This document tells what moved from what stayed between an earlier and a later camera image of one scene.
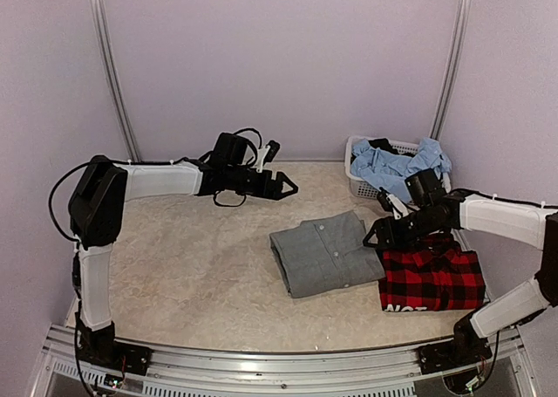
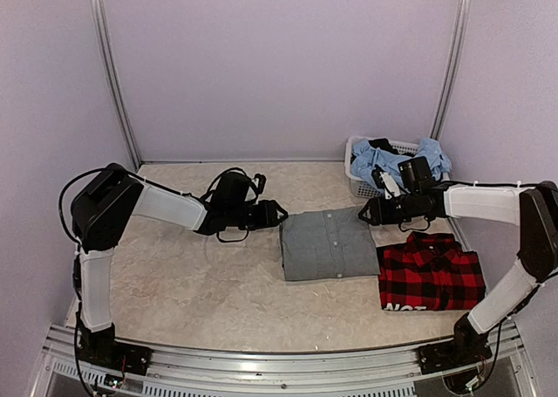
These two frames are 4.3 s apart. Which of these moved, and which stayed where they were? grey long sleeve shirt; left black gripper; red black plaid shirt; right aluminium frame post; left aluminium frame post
Moved: grey long sleeve shirt; left black gripper
Stayed: left aluminium frame post; red black plaid shirt; right aluminium frame post
